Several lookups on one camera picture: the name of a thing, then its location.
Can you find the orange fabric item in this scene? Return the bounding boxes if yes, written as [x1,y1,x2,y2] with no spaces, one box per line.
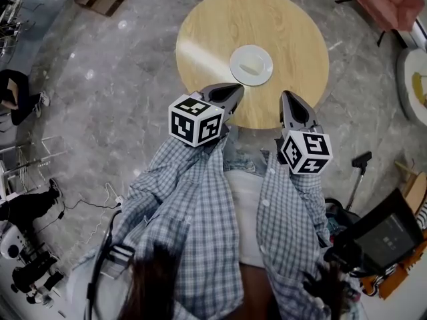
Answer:
[360,253,420,300]

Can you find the round wooden table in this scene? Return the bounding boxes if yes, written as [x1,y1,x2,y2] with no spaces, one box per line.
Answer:
[175,0,330,130]

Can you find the thick black cable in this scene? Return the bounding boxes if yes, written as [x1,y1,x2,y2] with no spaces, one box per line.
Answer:
[85,210,123,320]

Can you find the white round plate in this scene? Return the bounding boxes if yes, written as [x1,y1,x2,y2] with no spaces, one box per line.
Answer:
[229,44,274,87]

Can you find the person's left forearm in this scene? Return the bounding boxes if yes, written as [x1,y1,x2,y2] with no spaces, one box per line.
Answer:
[146,135,228,186]

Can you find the person's right forearm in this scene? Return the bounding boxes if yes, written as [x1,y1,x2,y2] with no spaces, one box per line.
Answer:
[288,171,326,219]

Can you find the white round pet bed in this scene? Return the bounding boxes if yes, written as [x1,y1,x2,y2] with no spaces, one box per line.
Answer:
[396,47,427,128]

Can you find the light wooden chair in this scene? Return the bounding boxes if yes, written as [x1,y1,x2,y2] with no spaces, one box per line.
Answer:
[394,159,427,215]

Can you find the white wire rack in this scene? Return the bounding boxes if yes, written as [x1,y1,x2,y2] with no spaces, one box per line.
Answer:
[0,135,67,196]

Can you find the white long appliance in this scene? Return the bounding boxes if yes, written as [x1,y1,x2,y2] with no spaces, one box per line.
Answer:
[395,17,427,51]

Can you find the black screen device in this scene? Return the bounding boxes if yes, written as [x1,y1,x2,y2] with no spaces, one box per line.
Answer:
[325,187,425,276]

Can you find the pale food block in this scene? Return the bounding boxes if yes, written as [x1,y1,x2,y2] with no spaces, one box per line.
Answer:
[240,60,264,76]

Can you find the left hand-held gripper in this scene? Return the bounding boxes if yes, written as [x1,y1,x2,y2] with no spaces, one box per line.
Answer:
[168,82,246,149]

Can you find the person's legs in blue jeans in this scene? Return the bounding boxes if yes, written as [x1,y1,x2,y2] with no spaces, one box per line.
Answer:
[222,127,268,176]

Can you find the thin white cable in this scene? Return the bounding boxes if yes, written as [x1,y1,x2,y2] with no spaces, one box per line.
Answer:
[69,181,118,256]

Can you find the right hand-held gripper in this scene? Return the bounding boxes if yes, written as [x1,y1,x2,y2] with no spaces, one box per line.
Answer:
[275,90,334,176]

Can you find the white rounded machine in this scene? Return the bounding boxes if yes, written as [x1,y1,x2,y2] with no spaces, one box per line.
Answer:
[0,227,28,263]

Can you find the striped cloth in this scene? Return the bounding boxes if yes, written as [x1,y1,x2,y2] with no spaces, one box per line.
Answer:
[415,201,427,231]

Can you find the teal and red vacuum cleaner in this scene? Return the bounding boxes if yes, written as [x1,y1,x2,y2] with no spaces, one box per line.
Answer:
[325,151,373,236]

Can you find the striped grey device box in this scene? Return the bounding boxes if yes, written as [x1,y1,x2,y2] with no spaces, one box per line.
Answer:
[106,243,136,279]

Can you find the yellow cushion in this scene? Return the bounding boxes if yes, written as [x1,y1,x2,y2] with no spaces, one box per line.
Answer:
[411,72,427,105]

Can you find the person's torso in plaid shirt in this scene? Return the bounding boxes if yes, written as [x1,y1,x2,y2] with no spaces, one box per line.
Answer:
[71,145,361,320]

